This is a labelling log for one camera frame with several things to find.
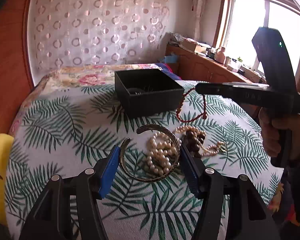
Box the silver cuff bangle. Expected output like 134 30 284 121
120 124 181 183

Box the red beaded string bracelet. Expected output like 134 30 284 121
175 87 208 124

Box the black square jewelry box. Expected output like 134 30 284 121
115 69 184 118

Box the right hand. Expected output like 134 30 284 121
258 108 300 160

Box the palm leaf print cloth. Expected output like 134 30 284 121
5 81 283 239

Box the white bottle on cabinet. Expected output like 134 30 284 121
215 47 226 64

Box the wooden side cabinet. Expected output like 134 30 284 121
166 44 266 83

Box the floral bedspread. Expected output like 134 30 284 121
8 63 160 137

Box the blue tissue pack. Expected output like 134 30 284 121
159 54 179 64

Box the blue blanket edge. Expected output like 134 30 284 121
156 63 181 80

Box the wooden wardrobe door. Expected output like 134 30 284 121
0 0 34 133

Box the sheer circle pattern curtain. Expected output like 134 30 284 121
31 0 170 70

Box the brown wooden bead bracelet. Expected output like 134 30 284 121
181 130 207 159

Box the white pearl necklace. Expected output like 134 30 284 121
142 125 227 176

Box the window with wooden frame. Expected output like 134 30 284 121
213 0 300 92

